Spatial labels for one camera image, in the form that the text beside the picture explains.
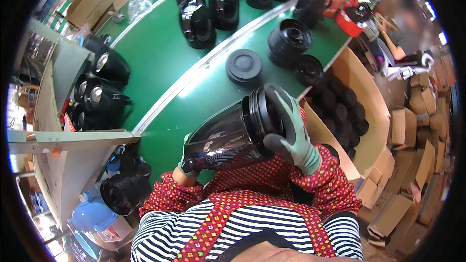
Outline person's right hand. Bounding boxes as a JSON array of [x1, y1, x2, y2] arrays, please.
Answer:
[[263, 83, 323, 176]]

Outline person's left hand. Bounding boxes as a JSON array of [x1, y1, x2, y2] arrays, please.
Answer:
[[178, 133, 201, 180]]

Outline dark glossy thermos jug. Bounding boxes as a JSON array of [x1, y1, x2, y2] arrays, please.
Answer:
[[181, 87, 292, 174]]

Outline black ribbed jug shell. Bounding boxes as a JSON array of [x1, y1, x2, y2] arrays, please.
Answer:
[[100, 163, 153, 217]]

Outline small black ribbed base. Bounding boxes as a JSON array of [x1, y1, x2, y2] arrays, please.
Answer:
[[294, 55, 326, 93]]

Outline cardboard carton of black caps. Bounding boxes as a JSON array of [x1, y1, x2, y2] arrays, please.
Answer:
[[299, 47, 392, 182]]

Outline person's body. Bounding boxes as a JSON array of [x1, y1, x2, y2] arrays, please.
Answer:
[[130, 153, 365, 262]]

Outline flat round black lid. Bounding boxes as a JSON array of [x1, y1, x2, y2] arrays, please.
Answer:
[[225, 48, 263, 89]]

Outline stack of black ribbed bases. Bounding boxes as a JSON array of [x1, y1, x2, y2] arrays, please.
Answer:
[[267, 18, 314, 69]]

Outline light blue plastic jug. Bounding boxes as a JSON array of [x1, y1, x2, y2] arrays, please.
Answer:
[[68, 189, 118, 234]]

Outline black jug with steel mouth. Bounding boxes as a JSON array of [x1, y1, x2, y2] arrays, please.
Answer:
[[73, 74, 92, 104], [90, 45, 132, 87], [70, 103, 110, 131], [84, 79, 132, 124]]

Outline heap of cardboard cartons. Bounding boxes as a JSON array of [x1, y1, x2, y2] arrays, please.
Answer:
[[355, 53, 457, 253]]

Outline group of black thermos jugs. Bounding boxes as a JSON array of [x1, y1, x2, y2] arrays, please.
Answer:
[[175, 0, 333, 50]]

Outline clear plastic bag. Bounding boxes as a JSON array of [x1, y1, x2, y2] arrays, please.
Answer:
[[127, 0, 158, 23]]

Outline brown cardboard boxes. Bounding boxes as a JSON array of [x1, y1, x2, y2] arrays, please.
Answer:
[[65, 0, 157, 31]]

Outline metal conveyor divider rail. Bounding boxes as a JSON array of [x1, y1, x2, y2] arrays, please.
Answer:
[[132, 0, 300, 135]]

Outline grey metal workbench frame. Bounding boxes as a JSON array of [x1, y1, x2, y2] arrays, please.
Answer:
[[7, 18, 142, 226]]

